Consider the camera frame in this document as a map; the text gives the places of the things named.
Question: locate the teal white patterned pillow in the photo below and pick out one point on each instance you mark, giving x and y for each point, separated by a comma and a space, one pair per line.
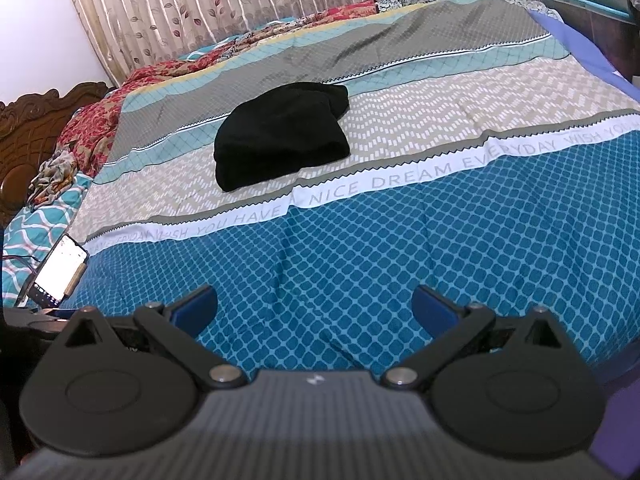
55, 210

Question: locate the carved wooden headboard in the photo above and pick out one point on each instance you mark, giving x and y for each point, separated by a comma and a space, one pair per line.
30, 135

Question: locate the red floral cloth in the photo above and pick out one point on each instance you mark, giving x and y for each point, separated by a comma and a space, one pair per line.
95, 115

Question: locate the purple mat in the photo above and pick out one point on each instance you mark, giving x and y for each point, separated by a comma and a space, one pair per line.
622, 435

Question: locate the leaf print curtain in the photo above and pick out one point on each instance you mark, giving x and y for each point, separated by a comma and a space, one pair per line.
200, 5

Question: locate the crumpled floral cloth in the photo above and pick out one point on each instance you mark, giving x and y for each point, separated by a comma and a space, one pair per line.
52, 175

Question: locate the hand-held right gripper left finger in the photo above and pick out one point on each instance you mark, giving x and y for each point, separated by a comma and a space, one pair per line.
197, 305

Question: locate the smartphone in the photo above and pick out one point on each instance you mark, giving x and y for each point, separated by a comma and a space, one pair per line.
60, 265

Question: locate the black pants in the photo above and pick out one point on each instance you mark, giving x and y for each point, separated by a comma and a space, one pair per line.
280, 135

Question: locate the striped patterned bedsheet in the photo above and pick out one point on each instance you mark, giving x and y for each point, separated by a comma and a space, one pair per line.
380, 240

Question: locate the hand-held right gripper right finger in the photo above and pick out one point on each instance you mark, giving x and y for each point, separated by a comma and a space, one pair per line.
432, 305

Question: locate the teal edged wooden furniture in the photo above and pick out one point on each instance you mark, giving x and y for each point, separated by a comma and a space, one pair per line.
590, 0

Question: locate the periwinkle sheet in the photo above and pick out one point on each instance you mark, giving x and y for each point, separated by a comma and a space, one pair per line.
585, 50

